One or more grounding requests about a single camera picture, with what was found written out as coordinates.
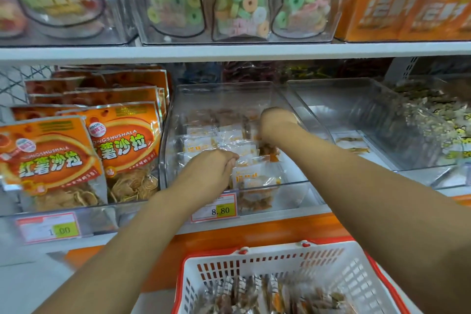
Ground person's right hand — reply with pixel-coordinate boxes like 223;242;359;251
258;107;303;151

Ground person's left hand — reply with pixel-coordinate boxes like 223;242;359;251
175;148;241;204

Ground white snack shelf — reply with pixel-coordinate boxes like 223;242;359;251
0;0;471;256

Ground white red-rimmed shopping basket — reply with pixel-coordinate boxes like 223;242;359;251
171;236;412;314

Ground pile of small brown snacks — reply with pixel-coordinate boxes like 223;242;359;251
195;275;358;314

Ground stack of orange packets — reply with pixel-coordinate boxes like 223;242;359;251
0;67;170;214

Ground person's right forearm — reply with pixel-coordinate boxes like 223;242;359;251
276;126;471;314

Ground person's left forearm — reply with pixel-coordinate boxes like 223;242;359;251
33;185;214;314

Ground orange shelf base panel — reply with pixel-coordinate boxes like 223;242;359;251
65;192;471;292

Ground orange label snack bag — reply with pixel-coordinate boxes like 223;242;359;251
397;0;468;40
336;0;409;42

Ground yellow hamster snack packets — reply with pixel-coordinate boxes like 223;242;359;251
397;82;471;160

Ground white yellow price tag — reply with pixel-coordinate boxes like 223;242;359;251
15;210;82;245
190;191;239;223

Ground white wire mesh panel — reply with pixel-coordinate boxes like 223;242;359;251
0;66;56;108

